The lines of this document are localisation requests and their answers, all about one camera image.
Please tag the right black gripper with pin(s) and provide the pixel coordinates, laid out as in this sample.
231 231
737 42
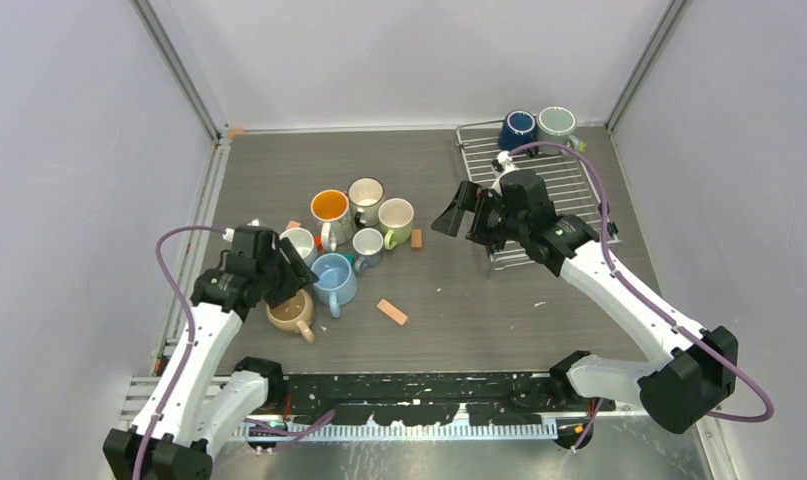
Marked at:
465 199

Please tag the navy blue mug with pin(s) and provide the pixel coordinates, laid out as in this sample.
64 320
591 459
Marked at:
518 128

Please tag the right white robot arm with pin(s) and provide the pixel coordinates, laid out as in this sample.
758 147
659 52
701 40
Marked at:
685 373

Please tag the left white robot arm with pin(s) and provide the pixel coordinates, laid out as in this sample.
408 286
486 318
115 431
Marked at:
179 432

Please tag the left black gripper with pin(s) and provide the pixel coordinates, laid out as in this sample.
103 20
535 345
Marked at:
297 274

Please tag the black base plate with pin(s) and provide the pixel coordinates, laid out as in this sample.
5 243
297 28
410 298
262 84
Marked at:
423 399

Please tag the long light wooden block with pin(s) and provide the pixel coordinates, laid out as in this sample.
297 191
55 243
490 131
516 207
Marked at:
391 311

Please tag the small brown wooden block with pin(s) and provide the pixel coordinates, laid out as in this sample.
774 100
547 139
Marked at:
416 240

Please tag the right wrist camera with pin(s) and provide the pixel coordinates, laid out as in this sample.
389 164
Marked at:
501 165

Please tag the white fluted bowl cup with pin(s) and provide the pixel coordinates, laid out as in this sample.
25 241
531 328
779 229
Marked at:
366 196

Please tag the blue white gradient mug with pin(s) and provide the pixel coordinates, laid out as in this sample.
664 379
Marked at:
304 243

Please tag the small grey blue mug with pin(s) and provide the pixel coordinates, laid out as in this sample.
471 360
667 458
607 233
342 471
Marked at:
368 244

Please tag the wire dish rack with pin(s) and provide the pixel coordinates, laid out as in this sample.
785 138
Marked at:
567 180

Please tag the grey patterned mug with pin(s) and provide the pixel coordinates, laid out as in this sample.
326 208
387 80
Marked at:
556 125

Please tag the light green mug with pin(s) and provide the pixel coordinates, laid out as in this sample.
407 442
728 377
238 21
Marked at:
396 217

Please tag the light blue mug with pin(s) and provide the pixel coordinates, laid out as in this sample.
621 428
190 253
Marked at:
336 284

